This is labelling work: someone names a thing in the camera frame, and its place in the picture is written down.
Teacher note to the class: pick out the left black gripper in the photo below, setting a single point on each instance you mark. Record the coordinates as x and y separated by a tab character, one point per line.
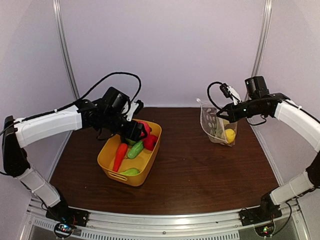
133	132

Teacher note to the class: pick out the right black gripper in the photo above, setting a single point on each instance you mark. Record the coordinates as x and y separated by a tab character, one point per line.
232	117

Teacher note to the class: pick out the red toy apple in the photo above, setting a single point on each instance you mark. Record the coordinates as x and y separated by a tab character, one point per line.
147	129
150	142

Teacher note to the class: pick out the clear dotted zip bag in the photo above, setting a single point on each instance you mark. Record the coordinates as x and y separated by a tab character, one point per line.
213	126

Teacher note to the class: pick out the yellow toy apple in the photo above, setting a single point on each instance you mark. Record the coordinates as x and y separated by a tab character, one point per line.
230	135

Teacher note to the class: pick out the yellow plastic basket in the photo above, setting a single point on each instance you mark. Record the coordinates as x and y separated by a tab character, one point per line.
143	162

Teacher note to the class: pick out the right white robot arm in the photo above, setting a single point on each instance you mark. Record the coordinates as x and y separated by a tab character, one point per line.
301	130

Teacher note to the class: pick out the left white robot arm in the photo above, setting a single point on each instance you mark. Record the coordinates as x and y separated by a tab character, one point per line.
114	112

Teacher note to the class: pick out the green toy cabbage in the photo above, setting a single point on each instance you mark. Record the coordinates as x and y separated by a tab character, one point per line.
130	142

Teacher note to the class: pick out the green toy cucumber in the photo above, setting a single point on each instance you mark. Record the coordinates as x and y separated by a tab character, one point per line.
135	150

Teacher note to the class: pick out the red toy chili pepper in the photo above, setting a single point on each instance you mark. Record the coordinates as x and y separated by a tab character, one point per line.
120	155

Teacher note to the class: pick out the green toy pear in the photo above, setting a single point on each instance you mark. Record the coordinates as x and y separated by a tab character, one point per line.
130	172

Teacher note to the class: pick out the right circuit board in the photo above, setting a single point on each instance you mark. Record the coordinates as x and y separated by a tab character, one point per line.
265	230

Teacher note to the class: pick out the circuit board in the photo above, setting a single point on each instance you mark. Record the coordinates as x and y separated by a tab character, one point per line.
265	230
63	230

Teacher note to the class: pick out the left circuit board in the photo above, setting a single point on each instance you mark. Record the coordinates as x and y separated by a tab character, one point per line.
63	230

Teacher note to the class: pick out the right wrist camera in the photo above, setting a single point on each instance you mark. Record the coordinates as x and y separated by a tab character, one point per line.
230	92

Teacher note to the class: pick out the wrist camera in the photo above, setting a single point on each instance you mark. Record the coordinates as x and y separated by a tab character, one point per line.
230	92
133	109

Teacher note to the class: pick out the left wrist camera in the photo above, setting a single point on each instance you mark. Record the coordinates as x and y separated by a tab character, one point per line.
133	109

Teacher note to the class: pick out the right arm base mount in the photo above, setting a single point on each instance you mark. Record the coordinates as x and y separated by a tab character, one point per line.
266	211

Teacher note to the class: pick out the right aluminium frame post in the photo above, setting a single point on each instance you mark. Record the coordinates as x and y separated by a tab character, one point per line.
264	31

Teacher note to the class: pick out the aluminium frame post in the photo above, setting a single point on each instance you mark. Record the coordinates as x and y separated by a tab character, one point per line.
64	48
264	31

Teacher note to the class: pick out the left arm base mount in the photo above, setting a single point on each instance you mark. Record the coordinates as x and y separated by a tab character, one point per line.
61	212

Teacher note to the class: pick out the front aluminium rail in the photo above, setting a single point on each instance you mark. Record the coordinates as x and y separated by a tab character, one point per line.
223	225

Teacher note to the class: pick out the left aluminium frame post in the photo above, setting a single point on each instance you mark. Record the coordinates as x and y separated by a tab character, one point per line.
64	48

